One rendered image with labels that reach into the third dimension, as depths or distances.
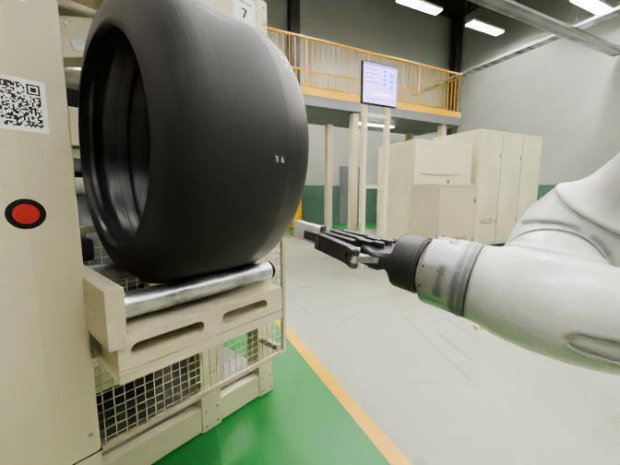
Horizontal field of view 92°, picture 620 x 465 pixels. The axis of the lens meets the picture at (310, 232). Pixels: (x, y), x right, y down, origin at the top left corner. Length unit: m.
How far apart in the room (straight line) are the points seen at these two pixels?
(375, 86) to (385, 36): 8.85
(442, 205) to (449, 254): 4.63
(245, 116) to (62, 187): 0.32
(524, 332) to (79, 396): 0.68
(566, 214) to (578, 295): 0.14
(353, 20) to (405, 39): 2.33
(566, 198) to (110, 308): 0.63
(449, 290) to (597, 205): 0.19
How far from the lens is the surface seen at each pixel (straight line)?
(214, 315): 0.65
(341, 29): 12.48
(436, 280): 0.37
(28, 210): 0.62
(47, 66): 0.66
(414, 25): 14.59
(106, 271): 0.87
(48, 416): 0.72
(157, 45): 0.56
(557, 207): 0.47
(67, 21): 1.13
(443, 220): 5.04
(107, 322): 0.56
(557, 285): 0.35
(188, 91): 0.51
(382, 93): 4.74
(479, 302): 0.36
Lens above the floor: 1.09
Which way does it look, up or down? 7 degrees down
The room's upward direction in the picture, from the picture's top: straight up
